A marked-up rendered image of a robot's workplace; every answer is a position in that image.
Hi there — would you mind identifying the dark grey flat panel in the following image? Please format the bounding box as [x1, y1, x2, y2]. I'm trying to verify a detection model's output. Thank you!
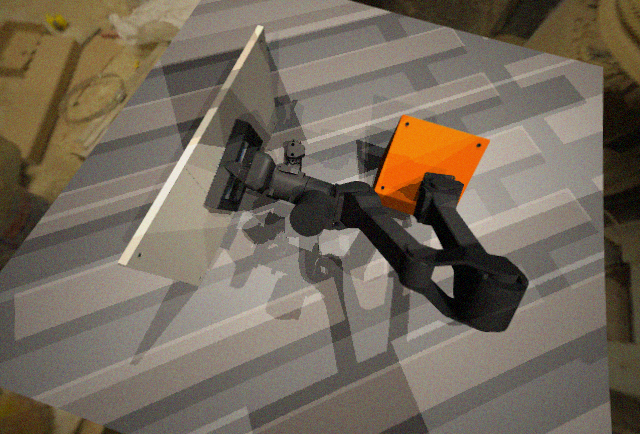
[118, 25, 277, 287]

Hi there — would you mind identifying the black picture frame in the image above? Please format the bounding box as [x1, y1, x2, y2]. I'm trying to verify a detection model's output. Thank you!
[204, 119, 263, 212]

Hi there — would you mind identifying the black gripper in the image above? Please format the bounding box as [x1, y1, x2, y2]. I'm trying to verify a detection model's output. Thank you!
[225, 151, 310, 205]

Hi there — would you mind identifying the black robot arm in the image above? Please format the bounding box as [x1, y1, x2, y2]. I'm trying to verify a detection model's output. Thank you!
[290, 172, 529, 332]

